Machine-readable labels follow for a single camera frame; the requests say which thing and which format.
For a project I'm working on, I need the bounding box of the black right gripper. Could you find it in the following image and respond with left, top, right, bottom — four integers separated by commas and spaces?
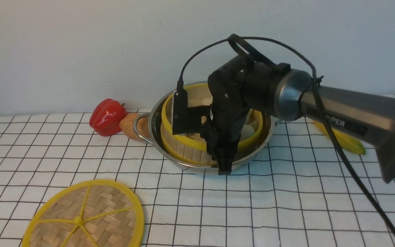
203, 55, 253, 175

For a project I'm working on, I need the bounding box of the yellow-rimmed bamboo steamer basket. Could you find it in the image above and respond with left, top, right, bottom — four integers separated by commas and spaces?
160, 82, 264, 166

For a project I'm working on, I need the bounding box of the yellow-rimmed bamboo steamer lid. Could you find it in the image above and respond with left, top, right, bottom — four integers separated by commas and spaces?
21, 179, 145, 247

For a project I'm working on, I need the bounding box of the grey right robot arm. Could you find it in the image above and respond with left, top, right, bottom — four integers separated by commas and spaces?
201, 55, 395, 183

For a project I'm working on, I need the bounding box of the white round bun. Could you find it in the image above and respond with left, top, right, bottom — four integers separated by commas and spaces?
240, 125, 256, 142

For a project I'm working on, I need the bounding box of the white checkered tablecloth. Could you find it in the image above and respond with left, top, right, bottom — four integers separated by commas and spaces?
0, 113, 395, 247

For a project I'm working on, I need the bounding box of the yellow banana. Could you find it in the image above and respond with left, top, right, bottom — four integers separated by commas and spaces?
314, 121, 366, 155

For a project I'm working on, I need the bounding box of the red bell pepper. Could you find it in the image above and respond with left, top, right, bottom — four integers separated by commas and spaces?
89, 98, 128, 137

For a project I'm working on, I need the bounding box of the stainless steel two-handled pot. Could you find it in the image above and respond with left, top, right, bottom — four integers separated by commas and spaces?
133, 92, 280, 175

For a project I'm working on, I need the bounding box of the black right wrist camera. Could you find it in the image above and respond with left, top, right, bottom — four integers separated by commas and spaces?
171, 89, 211, 135

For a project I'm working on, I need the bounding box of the black right camera cable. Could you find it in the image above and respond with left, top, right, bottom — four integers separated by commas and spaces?
176, 33, 395, 247

